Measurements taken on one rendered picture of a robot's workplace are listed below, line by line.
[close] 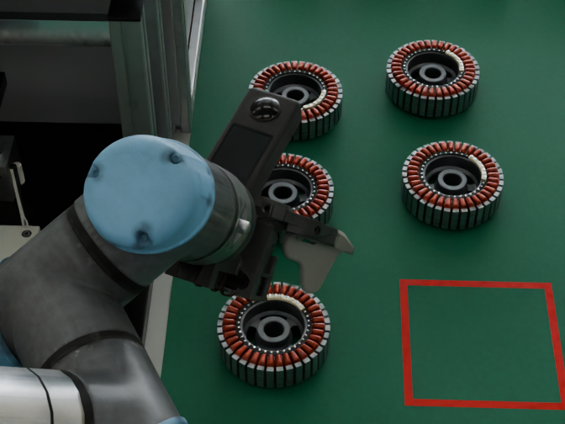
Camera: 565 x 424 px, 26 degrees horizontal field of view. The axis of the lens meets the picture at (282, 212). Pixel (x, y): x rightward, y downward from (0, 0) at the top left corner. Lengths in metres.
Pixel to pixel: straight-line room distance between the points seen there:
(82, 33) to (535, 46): 0.66
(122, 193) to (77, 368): 0.11
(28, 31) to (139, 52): 0.11
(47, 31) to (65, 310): 0.44
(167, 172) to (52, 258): 0.10
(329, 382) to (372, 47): 0.52
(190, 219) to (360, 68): 0.80
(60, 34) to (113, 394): 0.51
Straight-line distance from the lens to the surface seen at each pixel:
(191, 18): 1.58
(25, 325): 0.80
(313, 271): 1.04
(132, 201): 0.77
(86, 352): 0.76
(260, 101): 0.98
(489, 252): 1.34
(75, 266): 0.80
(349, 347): 1.24
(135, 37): 1.15
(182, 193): 0.76
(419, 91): 1.46
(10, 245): 1.32
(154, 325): 1.27
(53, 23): 1.16
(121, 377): 0.75
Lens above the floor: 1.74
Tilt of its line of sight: 47 degrees down
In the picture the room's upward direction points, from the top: straight up
